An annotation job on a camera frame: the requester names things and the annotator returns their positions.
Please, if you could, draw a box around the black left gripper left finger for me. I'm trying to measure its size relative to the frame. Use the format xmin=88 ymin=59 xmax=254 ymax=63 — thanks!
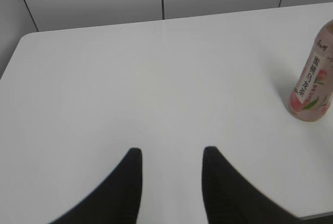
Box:
xmin=53 ymin=148 xmax=143 ymax=223

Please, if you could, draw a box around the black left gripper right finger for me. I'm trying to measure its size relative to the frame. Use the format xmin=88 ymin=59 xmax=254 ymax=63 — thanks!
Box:
xmin=202 ymin=146 xmax=301 ymax=223

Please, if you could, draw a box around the peach oolong tea bottle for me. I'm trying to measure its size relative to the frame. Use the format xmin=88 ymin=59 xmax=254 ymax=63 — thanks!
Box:
xmin=288 ymin=21 xmax=332 ymax=122

